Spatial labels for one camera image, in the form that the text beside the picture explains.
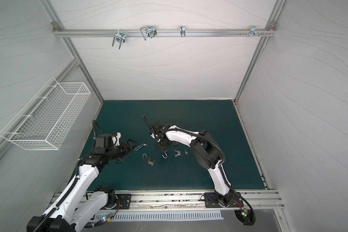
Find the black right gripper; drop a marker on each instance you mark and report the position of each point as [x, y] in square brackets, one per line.
[162, 142]

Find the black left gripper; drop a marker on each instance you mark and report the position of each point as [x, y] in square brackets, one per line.
[126, 150]

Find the silver key bunch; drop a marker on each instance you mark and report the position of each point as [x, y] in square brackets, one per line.
[178, 153]

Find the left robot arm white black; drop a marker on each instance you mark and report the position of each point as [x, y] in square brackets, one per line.
[65, 215]

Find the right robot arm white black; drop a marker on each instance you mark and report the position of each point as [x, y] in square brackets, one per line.
[209, 155]

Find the black padlock with keys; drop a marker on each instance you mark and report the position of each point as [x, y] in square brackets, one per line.
[148, 159]

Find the metal U hook left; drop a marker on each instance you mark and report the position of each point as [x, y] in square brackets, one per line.
[119, 38]

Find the metal u hook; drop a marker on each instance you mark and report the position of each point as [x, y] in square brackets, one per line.
[119, 38]
[148, 31]

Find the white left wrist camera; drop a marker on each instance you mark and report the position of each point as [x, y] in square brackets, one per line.
[115, 138]

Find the white slotted cable duct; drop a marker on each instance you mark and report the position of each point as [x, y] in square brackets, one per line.
[168, 216]

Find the white wire basket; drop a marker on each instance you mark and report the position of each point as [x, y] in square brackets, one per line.
[44, 122]

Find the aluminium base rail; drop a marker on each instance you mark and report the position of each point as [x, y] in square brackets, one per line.
[194, 200]

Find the metal hook bracket right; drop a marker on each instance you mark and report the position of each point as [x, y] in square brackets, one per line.
[253, 32]

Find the aluminium wall rail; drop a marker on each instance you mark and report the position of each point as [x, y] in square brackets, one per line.
[161, 33]

